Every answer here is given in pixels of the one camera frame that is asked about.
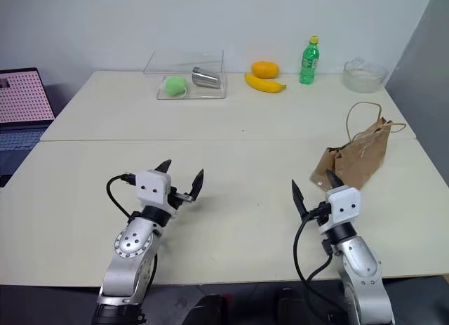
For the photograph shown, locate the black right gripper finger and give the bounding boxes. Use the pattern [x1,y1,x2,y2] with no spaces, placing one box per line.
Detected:
[291,179,310,220]
[325,168,347,190]

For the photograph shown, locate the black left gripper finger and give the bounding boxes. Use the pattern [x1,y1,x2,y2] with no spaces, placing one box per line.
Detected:
[154,159,173,175]
[175,168,206,203]

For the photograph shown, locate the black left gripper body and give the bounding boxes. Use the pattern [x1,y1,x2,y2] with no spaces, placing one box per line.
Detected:
[167,185,184,211]

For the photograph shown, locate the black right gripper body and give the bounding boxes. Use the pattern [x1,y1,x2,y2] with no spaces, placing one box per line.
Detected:
[303,201,333,227]

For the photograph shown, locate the brown paper bag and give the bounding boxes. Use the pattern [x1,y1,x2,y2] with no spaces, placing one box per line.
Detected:
[314,101,408,191]

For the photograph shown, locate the green sponge ball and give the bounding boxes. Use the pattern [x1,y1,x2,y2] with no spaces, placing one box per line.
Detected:
[163,75,191,99]

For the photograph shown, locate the stainless steel cup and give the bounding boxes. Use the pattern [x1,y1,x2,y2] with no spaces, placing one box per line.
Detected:
[191,66,223,91]

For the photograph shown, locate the dark rounded shape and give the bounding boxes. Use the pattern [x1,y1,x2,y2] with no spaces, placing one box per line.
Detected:
[276,287,310,325]
[187,293,233,325]

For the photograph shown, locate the clear plastic box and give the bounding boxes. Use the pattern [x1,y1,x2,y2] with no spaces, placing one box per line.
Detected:
[142,50,229,101]

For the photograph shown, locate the clear glass bowl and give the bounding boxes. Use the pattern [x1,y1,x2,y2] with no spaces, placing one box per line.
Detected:
[342,56,389,93]

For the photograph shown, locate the green plastic bottle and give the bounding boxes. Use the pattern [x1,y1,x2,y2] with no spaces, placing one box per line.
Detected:
[298,34,321,85]

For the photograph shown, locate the yellow banana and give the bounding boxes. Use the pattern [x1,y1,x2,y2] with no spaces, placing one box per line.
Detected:
[243,72,288,94]

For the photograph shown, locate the orange fruit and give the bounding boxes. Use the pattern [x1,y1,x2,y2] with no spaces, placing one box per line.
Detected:
[250,60,281,80]

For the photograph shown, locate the laptop with pink screen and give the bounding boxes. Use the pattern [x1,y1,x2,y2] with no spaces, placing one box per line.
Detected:
[0,67,57,177]

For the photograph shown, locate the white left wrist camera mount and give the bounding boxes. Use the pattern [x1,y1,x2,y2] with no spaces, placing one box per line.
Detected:
[135,169,173,212]

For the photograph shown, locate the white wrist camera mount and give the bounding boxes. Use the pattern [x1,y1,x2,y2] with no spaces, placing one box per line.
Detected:
[325,185,362,232]
[135,169,173,212]

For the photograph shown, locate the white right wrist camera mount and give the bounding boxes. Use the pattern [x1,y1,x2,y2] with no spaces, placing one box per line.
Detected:
[325,185,362,232]

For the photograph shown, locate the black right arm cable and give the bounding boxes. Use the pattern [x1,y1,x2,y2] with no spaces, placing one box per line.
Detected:
[293,218,351,325]

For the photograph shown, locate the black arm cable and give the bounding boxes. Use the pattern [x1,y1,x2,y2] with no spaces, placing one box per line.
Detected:
[106,173,138,221]
[293,218,351,325]

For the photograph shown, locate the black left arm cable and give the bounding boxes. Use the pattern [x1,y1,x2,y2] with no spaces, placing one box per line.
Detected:
[106,173,138,221]

